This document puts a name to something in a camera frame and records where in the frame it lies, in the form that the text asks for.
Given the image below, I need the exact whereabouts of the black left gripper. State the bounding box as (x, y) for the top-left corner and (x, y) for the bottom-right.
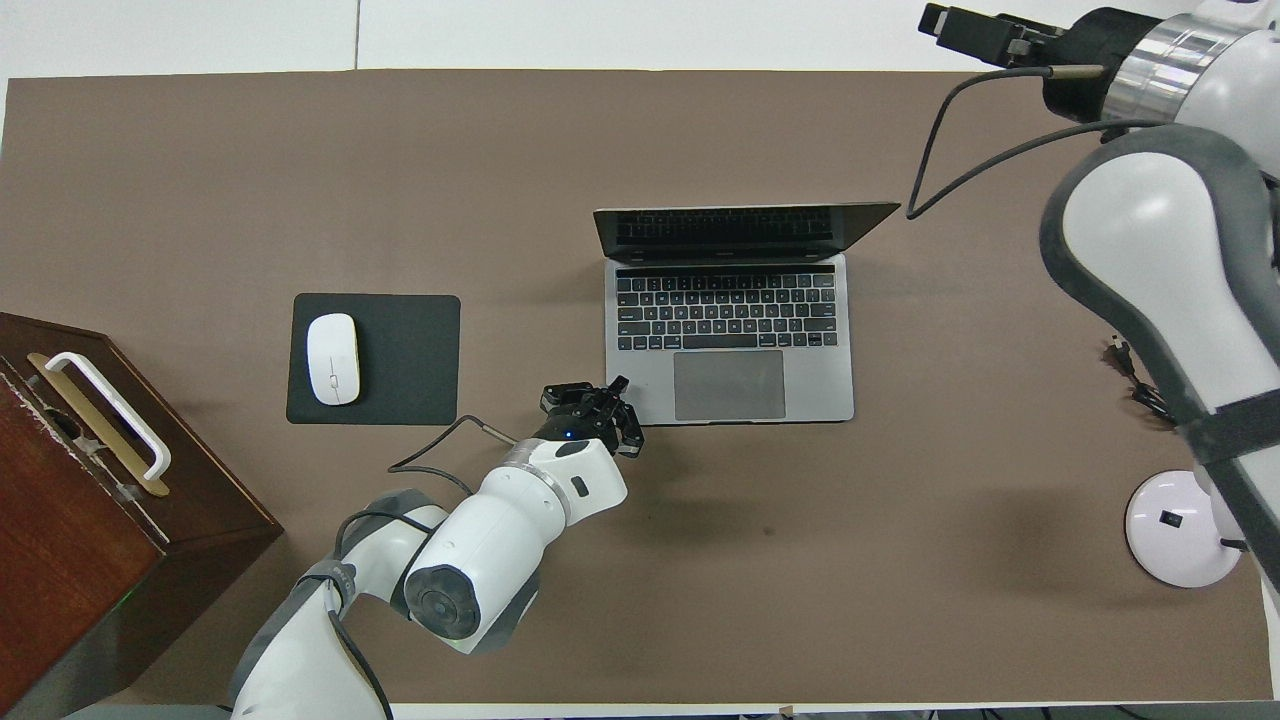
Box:
(532, 375), (647, 460)

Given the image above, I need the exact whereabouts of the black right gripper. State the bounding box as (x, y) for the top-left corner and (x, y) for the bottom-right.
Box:
(919, 2), (1133, 127)

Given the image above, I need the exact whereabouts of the silver grey laptop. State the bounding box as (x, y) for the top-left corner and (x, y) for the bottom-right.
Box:
(592, 202), (902, 427)

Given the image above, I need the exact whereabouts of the black mouse pad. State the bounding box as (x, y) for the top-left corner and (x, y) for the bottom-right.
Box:
(286, 293), (462, 427)

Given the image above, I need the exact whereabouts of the white computer mouse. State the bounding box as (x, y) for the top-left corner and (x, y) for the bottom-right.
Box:
(306, 313), (361, 407)

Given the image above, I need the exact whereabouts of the brown table mat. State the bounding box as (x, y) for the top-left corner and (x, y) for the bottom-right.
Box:
(0, 70), (1269, 707)

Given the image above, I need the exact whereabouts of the dark brown wooden box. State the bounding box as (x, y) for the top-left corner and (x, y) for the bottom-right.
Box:
(0, 312), (285, 720)

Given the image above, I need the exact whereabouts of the white desk lamp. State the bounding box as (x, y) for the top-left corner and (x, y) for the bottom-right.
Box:
(1125, 470), (1245, 589)

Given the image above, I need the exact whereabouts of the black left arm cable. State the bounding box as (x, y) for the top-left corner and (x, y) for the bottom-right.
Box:
(387, 414), (521, 497)

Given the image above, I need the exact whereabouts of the black lamp power cord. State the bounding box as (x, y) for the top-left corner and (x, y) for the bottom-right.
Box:
(1104, 337), (1253, 553)

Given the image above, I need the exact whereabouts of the white box handle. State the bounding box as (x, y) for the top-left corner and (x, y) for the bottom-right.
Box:
(45, 352), (172, 483)

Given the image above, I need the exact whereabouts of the gold metal handle plate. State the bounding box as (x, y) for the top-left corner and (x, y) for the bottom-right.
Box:
(27, 352), (171, 498)

